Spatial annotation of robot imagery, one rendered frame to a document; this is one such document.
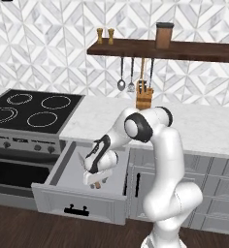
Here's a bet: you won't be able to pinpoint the brown jar with black lid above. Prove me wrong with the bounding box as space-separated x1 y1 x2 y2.
154 21 175 50

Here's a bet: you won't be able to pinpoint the silver oven door handle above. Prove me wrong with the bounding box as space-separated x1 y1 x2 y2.
0 150 57 165

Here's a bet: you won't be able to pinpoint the hanging wooden spoon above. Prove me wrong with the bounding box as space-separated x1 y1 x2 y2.
139 57 147 82

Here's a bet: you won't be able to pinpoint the hanging silver spatula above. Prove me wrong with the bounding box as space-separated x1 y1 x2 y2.
126 57 136 93

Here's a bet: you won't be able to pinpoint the grey cupboard door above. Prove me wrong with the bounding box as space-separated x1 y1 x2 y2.
127 148 161 222

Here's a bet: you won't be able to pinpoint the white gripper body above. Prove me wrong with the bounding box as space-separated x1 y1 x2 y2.
82 169 114 186

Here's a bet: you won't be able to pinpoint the grey cupboard drawer run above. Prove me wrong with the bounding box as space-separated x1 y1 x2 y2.
180 152 229 236

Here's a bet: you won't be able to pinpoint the hanging silver ladle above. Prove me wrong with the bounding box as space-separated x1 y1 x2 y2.
116 57 126 92

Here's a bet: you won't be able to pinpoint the wooden pepper shaker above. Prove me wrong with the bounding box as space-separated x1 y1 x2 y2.
107 27 115 46

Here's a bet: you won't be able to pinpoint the black hob stove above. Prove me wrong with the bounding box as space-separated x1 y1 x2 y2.
0 88 86 211

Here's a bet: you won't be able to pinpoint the black oven door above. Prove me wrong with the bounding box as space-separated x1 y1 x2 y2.
0 150 61 211

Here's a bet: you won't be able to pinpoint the grey open drawer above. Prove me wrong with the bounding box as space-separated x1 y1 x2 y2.
31 140 131 227

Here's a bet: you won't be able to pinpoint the black drawer handle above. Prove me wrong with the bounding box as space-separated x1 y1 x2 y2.
63 203 90 217

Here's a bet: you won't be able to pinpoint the knife with wooden handle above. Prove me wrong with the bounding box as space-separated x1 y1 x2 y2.
77 152 104 191

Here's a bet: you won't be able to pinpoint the dark wooden wall shelf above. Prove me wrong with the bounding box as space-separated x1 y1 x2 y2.
86 37 229 64

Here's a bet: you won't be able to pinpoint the wooden knife block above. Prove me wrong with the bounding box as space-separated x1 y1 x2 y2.
135 79 154 111

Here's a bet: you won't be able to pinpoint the hanging black utensil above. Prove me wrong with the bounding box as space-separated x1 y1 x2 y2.
147 57 155 89

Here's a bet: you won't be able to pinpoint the wooden salt shaker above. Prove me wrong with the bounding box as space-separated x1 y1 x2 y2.
96 27 104 46

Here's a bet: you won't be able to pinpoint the black cupboard door handle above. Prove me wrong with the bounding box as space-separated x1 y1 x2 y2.
135 172 142 199

